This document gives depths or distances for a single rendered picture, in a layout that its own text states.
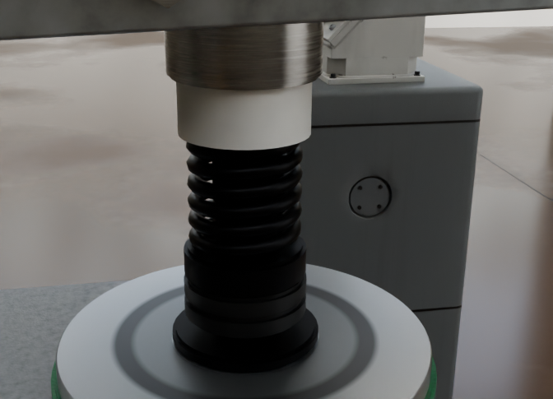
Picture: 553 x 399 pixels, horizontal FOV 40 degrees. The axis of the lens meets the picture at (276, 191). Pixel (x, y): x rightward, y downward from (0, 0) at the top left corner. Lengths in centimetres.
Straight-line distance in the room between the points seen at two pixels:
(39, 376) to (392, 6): 33
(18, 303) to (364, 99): 80
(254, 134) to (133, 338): 15
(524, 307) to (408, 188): 120
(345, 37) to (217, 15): 100
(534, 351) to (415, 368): 184
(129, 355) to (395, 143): 95
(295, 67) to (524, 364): 188
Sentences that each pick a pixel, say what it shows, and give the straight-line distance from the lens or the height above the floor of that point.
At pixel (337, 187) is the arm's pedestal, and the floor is 68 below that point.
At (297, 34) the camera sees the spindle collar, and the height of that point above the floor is 106.
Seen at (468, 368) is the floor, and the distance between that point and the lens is 213.
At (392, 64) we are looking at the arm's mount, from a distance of 135.
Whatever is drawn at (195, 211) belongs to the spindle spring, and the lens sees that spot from 40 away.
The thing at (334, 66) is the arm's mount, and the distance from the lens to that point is 134.
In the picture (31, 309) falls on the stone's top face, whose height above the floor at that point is 82.
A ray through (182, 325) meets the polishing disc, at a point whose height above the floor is 89.
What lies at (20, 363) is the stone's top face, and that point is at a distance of 55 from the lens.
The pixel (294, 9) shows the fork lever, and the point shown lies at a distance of 33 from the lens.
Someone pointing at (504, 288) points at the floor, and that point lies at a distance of 260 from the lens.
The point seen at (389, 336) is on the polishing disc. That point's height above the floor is 88.
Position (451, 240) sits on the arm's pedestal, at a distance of 143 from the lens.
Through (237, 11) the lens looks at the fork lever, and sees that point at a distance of 32.
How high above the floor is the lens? 110
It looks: 19 degrees down
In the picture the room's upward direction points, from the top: 1 degrees clockwise
